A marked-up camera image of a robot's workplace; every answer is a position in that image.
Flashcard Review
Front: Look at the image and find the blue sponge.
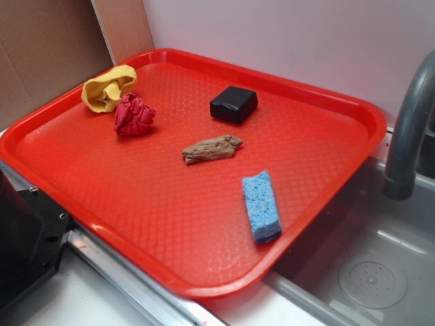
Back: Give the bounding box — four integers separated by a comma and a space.
242, 170, 282, 244

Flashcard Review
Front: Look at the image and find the yellow cloth rag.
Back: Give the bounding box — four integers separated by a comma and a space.
81, 65, 137, 113

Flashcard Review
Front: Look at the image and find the silver metal rail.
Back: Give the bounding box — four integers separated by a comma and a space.
0, 159, 218, 326

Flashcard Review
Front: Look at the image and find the black rectangular block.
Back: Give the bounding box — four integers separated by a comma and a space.
209, 86, 258, 124

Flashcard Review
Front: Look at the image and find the crumpled red paper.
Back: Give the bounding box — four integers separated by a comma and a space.
114, 92, 157, 136

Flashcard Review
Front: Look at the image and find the red plastic tray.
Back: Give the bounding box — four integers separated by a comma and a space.
1, 49, 387, 299

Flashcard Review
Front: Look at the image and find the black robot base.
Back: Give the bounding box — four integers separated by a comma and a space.
1, 173, 72, 312

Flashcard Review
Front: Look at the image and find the grey plastic sink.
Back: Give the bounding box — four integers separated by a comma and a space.
203, 127, 435, 326

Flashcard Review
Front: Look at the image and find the grey faucet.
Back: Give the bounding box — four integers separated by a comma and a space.
383, 52, 434, 200

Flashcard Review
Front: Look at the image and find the brown cardboard panel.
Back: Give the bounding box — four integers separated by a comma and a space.
1, 1, 154, 130

